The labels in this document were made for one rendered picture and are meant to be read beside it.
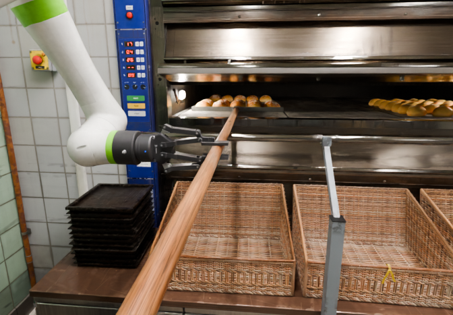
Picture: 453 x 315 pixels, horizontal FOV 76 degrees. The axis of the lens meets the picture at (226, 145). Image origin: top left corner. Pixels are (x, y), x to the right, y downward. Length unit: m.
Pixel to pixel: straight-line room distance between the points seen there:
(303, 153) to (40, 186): 1.46
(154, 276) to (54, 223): 1.74
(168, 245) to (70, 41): 0.65
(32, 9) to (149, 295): 0.71
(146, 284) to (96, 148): 0.57
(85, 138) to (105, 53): 0.85
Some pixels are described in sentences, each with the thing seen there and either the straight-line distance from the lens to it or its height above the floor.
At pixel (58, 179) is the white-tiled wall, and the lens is 1.88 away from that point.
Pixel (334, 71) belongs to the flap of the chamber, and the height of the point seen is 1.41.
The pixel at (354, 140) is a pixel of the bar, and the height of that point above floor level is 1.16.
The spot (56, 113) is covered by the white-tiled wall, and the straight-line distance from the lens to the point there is 1.79.
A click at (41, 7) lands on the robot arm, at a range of 0.86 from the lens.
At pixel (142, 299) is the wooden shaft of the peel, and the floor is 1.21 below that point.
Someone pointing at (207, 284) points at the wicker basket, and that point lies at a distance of 1.23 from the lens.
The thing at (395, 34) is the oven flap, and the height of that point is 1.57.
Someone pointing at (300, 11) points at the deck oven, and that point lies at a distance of 1.49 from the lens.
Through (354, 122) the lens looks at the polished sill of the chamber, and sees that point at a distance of 1.54.
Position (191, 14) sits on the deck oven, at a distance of 1.51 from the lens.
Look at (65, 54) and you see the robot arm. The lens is 0.87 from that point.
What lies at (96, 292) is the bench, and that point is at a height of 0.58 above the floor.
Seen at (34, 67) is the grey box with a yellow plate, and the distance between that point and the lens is 1.73.
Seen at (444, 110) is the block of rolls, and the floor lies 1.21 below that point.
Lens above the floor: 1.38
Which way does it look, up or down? 13 degrees down
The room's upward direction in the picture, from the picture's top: straight up
